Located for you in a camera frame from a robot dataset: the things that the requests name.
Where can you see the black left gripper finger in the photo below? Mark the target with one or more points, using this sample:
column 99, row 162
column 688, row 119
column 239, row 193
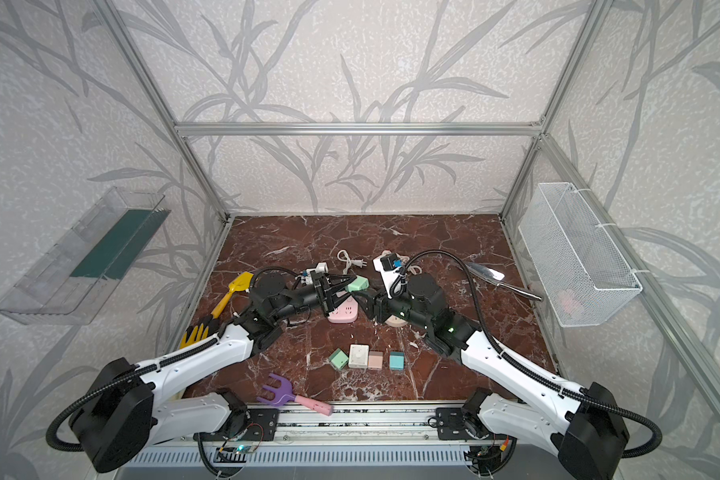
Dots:
column 335, row 297
column 339, row 281

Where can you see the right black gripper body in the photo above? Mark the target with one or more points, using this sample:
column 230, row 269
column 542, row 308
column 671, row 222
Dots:
column 381, row 306

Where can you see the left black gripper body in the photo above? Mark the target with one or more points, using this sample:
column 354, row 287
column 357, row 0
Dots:
column 321, row 293

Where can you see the green USB charger plug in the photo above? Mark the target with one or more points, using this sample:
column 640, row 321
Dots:
column 359, row 283

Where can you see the teal USB charger plug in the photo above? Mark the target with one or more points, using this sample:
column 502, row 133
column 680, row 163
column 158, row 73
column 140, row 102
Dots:
column 396, row 361

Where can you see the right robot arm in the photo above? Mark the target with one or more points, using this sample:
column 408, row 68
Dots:
column 582, row 426

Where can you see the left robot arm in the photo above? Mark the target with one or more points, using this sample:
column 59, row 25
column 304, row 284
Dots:
column 131, row 406

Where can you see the white USB charger plug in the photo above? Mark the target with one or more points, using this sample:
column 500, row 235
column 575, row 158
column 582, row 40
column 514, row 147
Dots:
column 358, row 356

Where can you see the pink charger plug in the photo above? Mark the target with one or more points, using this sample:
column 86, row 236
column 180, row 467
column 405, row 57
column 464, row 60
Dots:
column 375, row 360

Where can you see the light green charger plug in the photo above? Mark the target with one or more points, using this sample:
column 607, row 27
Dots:
column 338, row 359

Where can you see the pink square power strip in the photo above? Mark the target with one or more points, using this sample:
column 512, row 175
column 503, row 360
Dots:
column 348, row 311

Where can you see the yellow toy shovel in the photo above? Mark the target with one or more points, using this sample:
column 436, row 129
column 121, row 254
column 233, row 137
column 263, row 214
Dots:
column 240, row 284

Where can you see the purple pink garden fork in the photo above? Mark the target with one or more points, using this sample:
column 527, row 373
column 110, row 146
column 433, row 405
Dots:
column 282, row 393

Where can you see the yellow black garden rake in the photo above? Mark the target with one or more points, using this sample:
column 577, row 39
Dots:
column 205, row 327

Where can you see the silver metal garden trowel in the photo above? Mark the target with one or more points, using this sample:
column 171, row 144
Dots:
column 497, row 279

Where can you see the pink object in basket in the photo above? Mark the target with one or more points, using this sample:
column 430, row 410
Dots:
column 570, row 304

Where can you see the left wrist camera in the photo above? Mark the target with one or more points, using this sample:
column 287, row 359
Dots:
column 305, row 277

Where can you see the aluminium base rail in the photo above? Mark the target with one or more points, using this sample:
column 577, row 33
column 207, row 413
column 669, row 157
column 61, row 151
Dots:
column 380, row 434

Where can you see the white wire mesh basket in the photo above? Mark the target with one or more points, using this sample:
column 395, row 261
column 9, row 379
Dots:
column 572, row 249

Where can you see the clear plastic wall bin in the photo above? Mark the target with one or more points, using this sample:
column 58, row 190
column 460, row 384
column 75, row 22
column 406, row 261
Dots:
column 72, row 281

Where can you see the aluminium frame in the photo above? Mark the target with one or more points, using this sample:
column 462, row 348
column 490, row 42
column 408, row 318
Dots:
column 691, row 354

